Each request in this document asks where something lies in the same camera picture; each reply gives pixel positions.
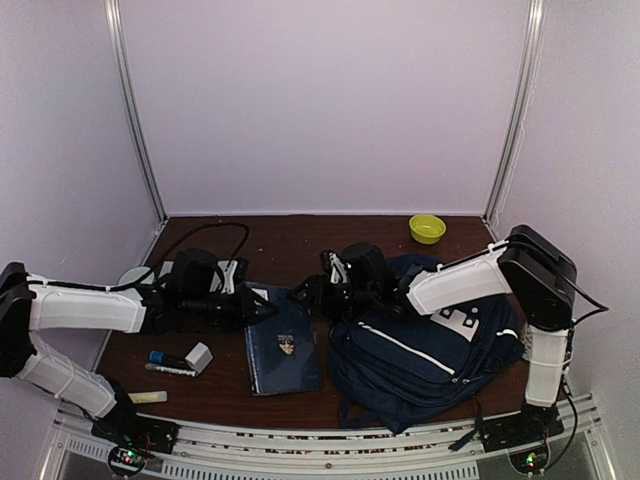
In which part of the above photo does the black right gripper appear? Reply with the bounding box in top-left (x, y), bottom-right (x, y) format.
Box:
top-left (285, 276), bottom-right (376, 324)

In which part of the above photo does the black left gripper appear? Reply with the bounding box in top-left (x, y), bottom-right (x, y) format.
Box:
top-left (182, 283), bottom-right (279, 332)

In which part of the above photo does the dark blue notebook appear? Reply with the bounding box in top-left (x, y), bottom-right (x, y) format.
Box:
top-left (245, 283), bottom-right (322, 396)

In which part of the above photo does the white power adapter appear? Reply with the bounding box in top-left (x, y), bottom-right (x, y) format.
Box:
top-left (185, 342), bottom-right (214, 374)

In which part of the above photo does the navy blue student backpack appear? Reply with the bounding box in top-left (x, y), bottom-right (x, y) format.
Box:
top-left (327, 253), bottom-right (524, 454)

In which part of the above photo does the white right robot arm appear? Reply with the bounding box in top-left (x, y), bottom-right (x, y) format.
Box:
top-left (289, 225), bottom-right (577, 442)

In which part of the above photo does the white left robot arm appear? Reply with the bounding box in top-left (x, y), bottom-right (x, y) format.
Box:
top-left (1, 249), bottom-right (279, 444)

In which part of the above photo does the blue cap black marker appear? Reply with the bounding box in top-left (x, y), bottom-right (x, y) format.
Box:
top-left (149, 351), bottom-right (191, 370)

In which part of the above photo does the white marker pen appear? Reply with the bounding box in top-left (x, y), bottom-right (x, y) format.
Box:
top-left (144, 363), bottom-right (199, 378)

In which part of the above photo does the pale green ceramic bowl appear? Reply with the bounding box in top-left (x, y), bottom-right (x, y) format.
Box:
top-left (117, 266), bottom-right (155, 286)

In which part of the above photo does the lime green bowl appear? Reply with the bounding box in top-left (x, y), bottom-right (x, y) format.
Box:
top-left (409, 215), bottom-right (447, 245)

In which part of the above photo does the pale yellow eraser stick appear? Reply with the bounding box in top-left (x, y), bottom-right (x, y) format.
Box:
top-left (129, 391), bottom-right (168, 404)

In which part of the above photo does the patterned mug orange inside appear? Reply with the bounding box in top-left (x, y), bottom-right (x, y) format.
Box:
top-left (520, 324), bottom-right (532, 362)

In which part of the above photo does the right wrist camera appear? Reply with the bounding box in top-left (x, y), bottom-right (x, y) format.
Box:
top-left (320, 250), bottom-right (350, 285)

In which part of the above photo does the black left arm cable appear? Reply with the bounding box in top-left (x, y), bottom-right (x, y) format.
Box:
top-left (159, 222), bottom-right (251, 276)

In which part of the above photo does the front aluminium rail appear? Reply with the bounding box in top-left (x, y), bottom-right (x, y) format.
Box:
top-left (44, 394), bottom-right (616, 480)

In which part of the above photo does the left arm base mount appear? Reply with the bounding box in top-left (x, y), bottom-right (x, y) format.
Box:
top-left (85, 377), bottom-right (179, 454)

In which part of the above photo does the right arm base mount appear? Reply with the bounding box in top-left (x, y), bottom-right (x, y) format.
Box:
top-left (480, 404), bottom-right (564, 452)

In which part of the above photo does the right aluminium frame post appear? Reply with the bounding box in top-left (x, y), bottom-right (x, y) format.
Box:
top-left (483, 0), bottom-right (547, 236)

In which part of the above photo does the aluminium frame post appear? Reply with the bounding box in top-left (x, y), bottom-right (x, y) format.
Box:
top-left (483, 0), bottom-right (547, 236)
top-left (104, 0), bottom-right (168, 226)

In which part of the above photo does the left aluminium frame post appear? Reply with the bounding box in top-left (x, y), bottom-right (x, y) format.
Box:
top-left (104, 0), bottom-right (168, 226)

